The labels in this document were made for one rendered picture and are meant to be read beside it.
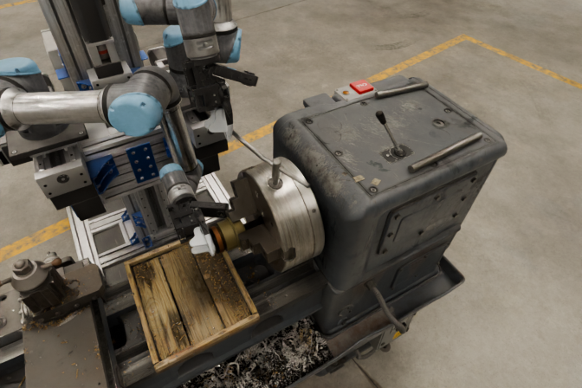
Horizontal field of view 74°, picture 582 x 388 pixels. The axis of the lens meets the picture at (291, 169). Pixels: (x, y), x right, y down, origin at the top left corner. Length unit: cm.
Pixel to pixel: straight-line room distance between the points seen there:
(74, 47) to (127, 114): 54
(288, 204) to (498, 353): 163
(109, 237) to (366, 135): 161
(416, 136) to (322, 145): 28
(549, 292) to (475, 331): 55
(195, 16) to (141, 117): 29
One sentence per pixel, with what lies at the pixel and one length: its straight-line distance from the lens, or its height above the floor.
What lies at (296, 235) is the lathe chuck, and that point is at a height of 116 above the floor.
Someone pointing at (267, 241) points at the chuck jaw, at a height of 111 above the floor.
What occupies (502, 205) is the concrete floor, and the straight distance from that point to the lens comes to 300.
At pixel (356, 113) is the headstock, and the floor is 125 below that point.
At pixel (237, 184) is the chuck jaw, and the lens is 108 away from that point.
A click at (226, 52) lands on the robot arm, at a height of 133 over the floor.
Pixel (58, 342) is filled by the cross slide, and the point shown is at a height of 97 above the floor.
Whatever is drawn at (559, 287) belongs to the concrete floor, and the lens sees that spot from 275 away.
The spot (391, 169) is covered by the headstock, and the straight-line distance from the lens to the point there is 107.
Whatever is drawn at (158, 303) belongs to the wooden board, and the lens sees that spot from 126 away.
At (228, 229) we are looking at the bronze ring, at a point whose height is 112.
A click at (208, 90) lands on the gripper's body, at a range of 92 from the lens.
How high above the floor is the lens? 197
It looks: 45 degrees down
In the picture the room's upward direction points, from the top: 2 degrees clockwise
